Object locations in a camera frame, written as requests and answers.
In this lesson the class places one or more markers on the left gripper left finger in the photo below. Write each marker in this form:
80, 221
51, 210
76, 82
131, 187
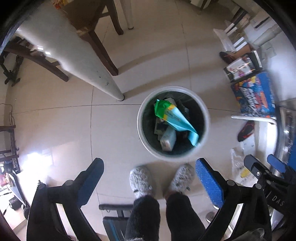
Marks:
44, 222

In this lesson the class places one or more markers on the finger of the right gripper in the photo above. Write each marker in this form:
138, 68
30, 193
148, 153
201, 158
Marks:
277, 164
250, 162

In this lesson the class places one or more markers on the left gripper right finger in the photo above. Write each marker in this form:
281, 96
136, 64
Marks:
227, 195

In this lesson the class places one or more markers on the green blue plastic bag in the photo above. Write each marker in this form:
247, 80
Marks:
168, 112

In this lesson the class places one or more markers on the white round trash bin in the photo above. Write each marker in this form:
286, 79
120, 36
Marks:
159, 138

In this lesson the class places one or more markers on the black red shoe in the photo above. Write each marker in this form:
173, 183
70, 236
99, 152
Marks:
246, 131

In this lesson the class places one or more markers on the right dark trouser leg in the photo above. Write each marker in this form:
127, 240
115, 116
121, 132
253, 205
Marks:
182, 220

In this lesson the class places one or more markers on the dark trouser leg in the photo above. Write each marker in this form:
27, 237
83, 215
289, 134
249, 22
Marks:
182, 220
144, 221

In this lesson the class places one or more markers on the blue comic print box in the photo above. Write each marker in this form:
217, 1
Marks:
255, 95

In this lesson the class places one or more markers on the left dark trouser leg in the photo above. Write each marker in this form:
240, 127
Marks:
144, 221

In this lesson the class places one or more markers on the left grey fuzzy slipper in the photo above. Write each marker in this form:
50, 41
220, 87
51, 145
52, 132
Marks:
142, 182

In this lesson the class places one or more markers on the white table leg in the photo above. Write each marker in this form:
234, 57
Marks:
50, 29

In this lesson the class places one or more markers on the dark wooden chair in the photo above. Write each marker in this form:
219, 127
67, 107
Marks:
84, 16

